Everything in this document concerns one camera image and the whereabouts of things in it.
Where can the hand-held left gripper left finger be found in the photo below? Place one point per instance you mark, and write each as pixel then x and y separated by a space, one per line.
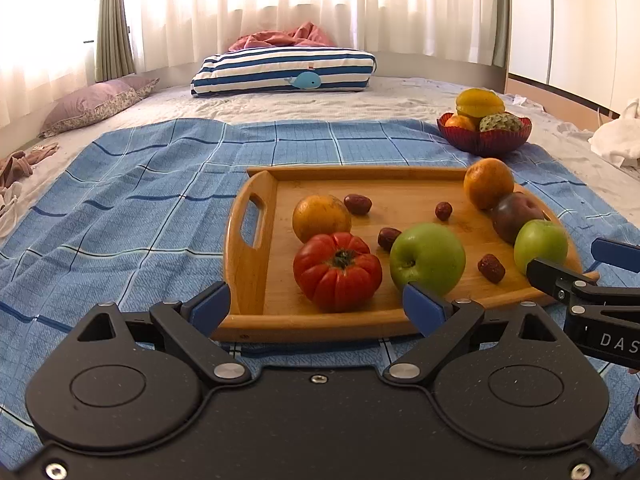
pixel 212 307

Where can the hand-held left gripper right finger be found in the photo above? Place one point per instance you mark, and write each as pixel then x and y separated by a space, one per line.
pixel 425 307

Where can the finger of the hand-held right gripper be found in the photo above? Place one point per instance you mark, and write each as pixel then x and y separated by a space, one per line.
pixel 550 275
pixel 615 255

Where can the small green apple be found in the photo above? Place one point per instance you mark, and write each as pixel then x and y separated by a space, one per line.
pixel 540 245

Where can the large green apple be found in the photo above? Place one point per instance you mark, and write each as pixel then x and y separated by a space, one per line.
pixel 425 257

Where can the red date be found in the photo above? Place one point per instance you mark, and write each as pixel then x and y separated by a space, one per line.
pixel 357 204
pixel 443 211
pixel 491 267
pixel 387 239

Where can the dark purple plum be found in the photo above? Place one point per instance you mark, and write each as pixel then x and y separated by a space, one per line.
pixel 510 215

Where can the red ribbed tomato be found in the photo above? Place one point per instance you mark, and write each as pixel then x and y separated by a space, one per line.
pixel 335 275

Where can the large bright orange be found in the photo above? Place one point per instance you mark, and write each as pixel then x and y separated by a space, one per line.
pixel 487 182

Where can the small dull orange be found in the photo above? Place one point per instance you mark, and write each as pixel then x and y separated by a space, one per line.
pixel 320 217

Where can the white bundled cloth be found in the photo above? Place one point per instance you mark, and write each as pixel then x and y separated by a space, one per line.
pixel 620 135

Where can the blue plaid blanket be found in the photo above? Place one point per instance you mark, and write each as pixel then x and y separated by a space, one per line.
pixel 125 210

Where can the red glass bowl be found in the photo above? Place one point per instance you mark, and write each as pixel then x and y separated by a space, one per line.
pixel 482 142

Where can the green custard apple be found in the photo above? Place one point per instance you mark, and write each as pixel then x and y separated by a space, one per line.
pixel 500 122

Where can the small white cloth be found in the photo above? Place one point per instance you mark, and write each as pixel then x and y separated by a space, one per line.
pixel 525 101

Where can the orange tangerine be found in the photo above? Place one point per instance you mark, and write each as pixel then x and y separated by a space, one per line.
pixel 459 123

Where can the yellow starfruit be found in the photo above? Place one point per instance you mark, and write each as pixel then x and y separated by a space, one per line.
pixel 480 102

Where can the light grey bed sheet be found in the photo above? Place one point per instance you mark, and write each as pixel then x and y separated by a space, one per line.
pixel 350 105

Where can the pale thin cloth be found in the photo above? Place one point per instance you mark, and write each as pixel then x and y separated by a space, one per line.
pixel 7 205

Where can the purple floral pillow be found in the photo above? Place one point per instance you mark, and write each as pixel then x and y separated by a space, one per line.
pixel 90 105

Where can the white wardrobe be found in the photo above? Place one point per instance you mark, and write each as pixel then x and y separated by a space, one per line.
pixel 575 20

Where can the brown crumpled cloth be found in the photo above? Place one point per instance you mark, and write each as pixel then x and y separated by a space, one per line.
pixel 15 167

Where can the blue striped whale pillow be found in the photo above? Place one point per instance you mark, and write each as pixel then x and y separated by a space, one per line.
pixel 260 67

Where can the olive drape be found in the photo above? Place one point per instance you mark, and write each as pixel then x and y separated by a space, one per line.
pixel 112 25
pixel 501 10

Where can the pink crumpled blanket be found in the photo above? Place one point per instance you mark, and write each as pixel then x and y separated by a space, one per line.
pixel 295 37

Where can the white sheer curtain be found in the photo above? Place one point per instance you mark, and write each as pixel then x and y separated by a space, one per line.
pixel 250 0

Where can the wooden bed frame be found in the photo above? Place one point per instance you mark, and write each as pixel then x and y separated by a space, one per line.
pixel 560 97

